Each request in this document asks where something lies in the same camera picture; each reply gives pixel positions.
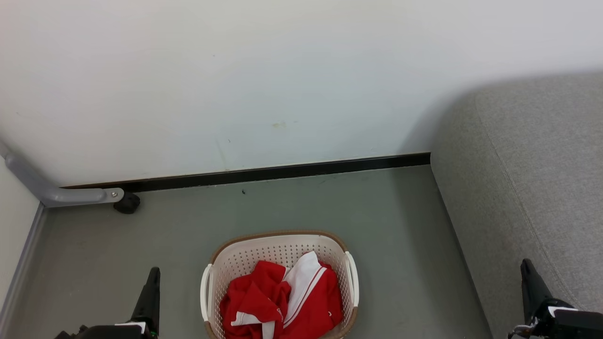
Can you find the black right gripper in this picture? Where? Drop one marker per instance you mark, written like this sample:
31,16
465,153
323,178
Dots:
574,327

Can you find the grey metal frame leg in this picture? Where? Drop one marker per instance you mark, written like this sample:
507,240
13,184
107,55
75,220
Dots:
56,195

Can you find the white laundry basket brown rim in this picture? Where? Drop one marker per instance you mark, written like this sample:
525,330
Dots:
273,249

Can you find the red Bulls 23 jersey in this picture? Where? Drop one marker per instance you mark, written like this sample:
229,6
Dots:
254,301

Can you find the black baseboard strip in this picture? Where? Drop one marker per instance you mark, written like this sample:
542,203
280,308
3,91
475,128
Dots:
282,172

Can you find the black caster wheel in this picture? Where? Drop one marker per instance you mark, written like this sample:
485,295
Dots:
127,203

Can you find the grey fabric sofa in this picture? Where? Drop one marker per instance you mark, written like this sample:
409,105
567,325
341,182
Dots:
518,188

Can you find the grey partition floor rail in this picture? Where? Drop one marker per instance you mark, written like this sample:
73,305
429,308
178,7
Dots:
23,254

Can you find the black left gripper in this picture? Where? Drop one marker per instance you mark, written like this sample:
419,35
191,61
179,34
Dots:
108,332

